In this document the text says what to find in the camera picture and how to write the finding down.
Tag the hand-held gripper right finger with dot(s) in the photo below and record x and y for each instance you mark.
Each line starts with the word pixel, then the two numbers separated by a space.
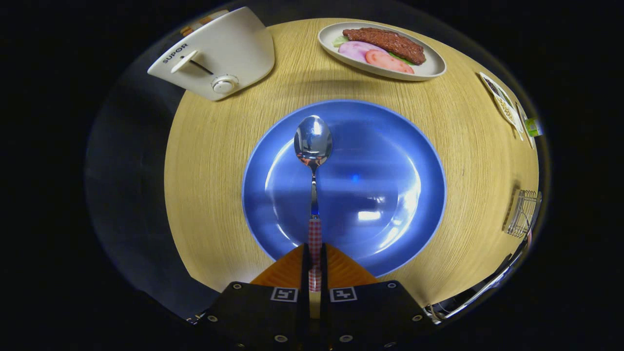
pixel 360 312

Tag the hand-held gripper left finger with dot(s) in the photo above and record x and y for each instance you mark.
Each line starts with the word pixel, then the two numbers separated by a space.
pixel 273 312

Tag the tablet device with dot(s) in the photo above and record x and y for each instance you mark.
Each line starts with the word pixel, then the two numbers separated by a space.
pixel 487 285

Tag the blue round plate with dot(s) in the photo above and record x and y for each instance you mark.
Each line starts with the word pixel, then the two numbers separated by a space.
pixel 380 170

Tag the yellow soybeans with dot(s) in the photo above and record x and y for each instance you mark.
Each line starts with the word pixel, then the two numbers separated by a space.
pixel 504 109

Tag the white divided dish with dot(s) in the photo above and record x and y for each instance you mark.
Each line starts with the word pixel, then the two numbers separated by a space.
pixel 502 105

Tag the red ham slice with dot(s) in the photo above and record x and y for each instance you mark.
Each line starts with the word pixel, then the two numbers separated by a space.
pixel 385 61

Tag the green metal bottle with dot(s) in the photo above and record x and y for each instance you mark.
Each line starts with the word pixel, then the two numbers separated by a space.
pixel 534 127

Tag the white oval plate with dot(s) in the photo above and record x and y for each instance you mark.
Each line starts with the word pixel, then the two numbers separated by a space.
pixel 434 68

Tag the dark red beans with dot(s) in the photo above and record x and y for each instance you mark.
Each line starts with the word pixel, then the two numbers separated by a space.
pixel 491 87

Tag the pale pink ham slice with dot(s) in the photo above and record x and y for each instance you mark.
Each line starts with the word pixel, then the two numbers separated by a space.
pixel 353 50

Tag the white toaster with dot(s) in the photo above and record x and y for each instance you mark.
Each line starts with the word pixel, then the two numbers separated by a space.
pixel 234 48

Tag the green lettuce leaf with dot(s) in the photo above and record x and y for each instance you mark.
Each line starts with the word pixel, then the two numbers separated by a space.
pixel 340 41

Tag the brown meat steak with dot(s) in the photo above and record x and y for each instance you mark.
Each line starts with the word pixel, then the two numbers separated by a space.
pixel 385 41

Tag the brown bread slice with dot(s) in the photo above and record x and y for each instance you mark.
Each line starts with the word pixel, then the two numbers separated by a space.
pixel 187 30
pixel 219 13

